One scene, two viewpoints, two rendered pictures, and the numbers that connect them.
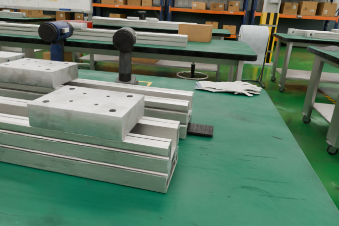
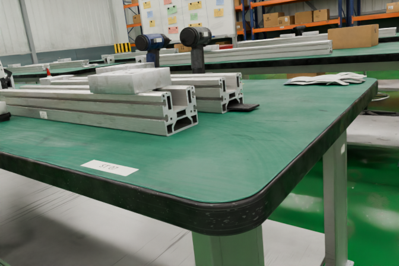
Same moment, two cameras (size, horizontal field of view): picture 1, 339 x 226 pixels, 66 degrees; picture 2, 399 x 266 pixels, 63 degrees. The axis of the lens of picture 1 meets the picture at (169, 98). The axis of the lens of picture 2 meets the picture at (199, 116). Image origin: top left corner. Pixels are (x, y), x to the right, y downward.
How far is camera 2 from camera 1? 0.41 m
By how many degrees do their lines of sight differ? 28
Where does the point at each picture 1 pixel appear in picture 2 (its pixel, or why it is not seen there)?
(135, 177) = (148, 124)
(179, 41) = (319, 48)
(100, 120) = (122, 79)
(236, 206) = (213, 142)
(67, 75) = not seen: hidden behind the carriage
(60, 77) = not seen: hidden behind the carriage
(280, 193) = (262, 138)
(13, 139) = (85, 105)
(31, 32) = (168, 60)
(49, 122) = (98, 87)
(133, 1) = (302, 18)
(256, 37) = not seen: outside the picture
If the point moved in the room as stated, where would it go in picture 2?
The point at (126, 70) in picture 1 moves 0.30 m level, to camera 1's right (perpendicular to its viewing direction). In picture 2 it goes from (196, 65) to (294, 58)
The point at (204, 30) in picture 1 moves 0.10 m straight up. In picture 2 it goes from (363, 31) to (363, 16)
